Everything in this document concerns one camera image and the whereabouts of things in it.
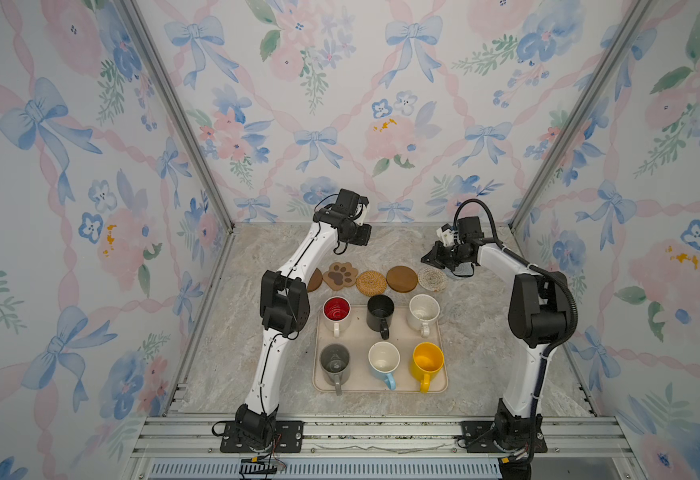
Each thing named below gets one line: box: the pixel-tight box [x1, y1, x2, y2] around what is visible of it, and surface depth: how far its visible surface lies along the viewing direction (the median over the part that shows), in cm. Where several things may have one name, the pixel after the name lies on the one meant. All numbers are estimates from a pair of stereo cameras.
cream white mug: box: [407, 293, 441, 338], surface depth 90 cm
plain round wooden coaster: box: [386, 265, 418, 293], surface depth 106 cm
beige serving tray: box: [312, 305, 449, 393], surface depth 88 cm
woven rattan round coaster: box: [356, 270, 387, 297], surface depth 105 cm
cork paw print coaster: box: [322, 262, 359, 291], surface depth 106 cm
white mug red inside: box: [322, 296, 351, 338], surface depth 90 cm
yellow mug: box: [411, 342, 445, 393], surface depth 81 cm
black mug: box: [366, 294, 395, 340], surface depth 90 cm
